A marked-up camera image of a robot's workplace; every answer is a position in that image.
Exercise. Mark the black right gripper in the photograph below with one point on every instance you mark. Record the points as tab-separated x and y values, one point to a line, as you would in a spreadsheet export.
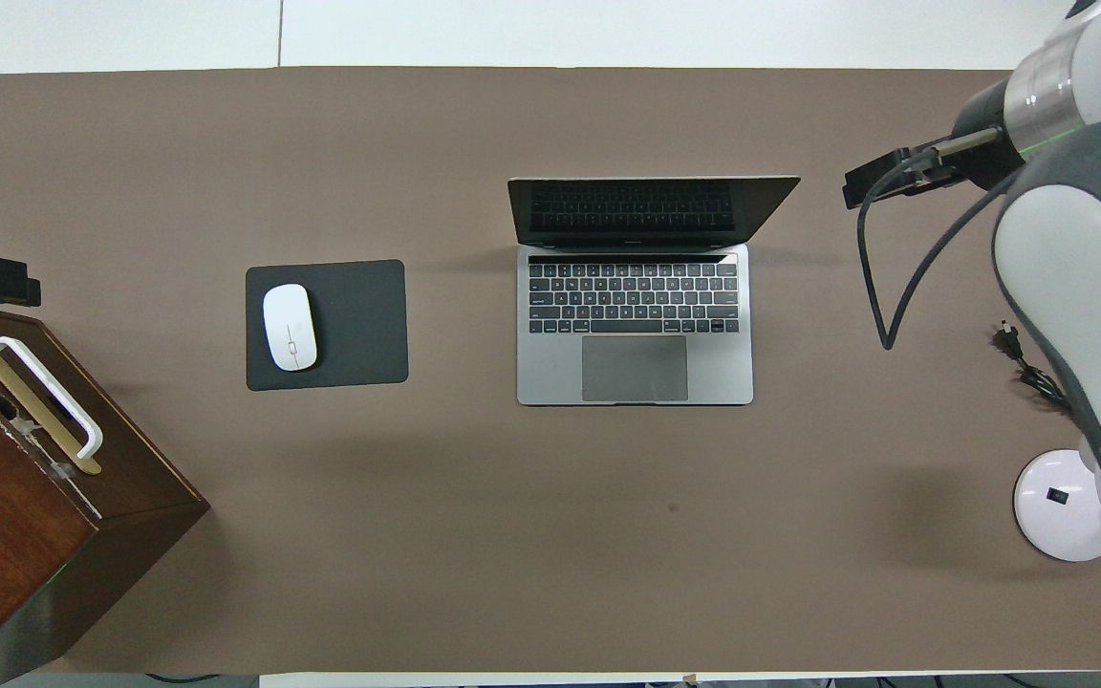
981	110

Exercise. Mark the silver grey laptop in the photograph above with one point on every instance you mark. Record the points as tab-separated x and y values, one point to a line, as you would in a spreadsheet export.
550	373

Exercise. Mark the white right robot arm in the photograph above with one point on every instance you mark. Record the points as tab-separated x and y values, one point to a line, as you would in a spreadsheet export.
1076	268

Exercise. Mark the dark brown wooden box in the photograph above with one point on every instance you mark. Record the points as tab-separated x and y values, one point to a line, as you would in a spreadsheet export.
6	535

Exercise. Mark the white computer mouse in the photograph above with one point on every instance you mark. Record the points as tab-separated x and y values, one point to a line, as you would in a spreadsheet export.
290	330

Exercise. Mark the white desk lamp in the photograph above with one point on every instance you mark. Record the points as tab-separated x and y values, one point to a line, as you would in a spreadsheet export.
1057	506

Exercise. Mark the black mouse pad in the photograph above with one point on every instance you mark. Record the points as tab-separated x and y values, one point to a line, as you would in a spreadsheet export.
359	325

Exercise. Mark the brown table mat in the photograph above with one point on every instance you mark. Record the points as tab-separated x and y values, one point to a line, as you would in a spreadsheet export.
550	554

